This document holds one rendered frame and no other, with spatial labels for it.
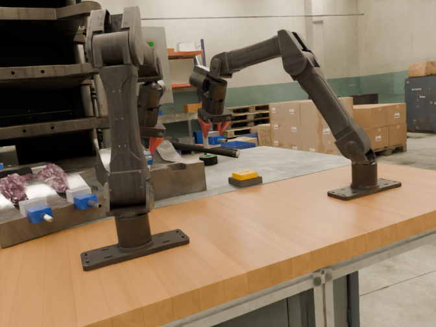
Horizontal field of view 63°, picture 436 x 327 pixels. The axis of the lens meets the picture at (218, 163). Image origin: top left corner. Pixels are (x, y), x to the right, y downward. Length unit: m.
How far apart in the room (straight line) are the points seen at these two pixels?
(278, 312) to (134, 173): 0.88
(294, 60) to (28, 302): 0.78
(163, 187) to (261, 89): 7.64
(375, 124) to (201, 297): 5.15
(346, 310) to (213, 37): 7.23
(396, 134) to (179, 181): 5.11
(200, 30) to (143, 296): 7.80
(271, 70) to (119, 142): 8.15
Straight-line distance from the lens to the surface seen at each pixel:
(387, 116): 5.77
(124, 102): 0.68
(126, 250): 0.69
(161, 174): 1.03
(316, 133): 4.85
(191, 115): 4.74
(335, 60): 9.76
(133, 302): 0.56
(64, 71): 1.80
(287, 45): 0.99
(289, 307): 1.41
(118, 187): 0.68
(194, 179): 1.07
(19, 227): 0.91
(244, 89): 8.40
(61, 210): 0.93
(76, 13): 1.79
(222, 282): 0.57
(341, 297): 1.57
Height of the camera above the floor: 1.07
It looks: 10 degrees down
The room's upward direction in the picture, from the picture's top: 6 degrees counter-clockwise
